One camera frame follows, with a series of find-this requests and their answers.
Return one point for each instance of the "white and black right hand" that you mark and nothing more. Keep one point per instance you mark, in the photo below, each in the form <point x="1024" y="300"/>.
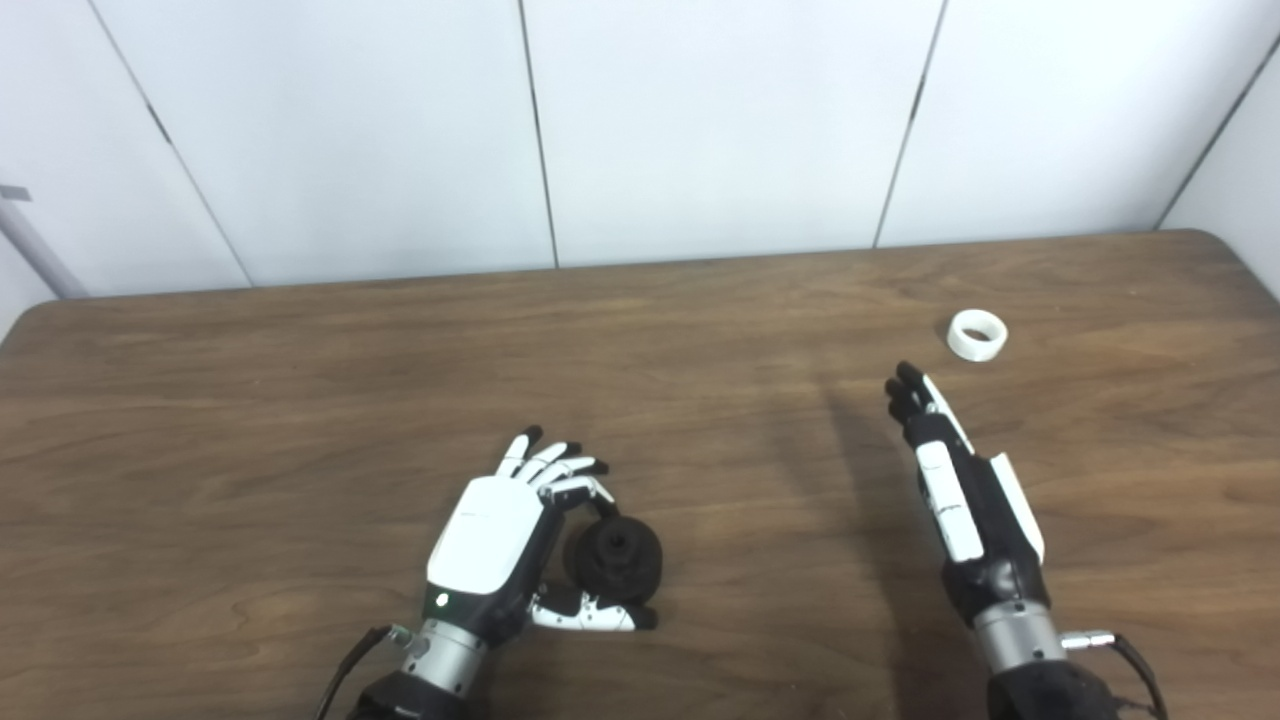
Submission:
<point x="985" y="530"/>

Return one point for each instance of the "grey wall post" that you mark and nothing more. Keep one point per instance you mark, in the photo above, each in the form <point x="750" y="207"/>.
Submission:
<point x="45" y="255"/>

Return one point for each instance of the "round black part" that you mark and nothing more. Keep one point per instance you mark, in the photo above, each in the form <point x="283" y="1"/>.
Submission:
<point x="620" y="565"/>

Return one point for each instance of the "white and black left hand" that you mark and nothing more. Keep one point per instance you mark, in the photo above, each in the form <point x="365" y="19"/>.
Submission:
<point x="485" y="540"/>

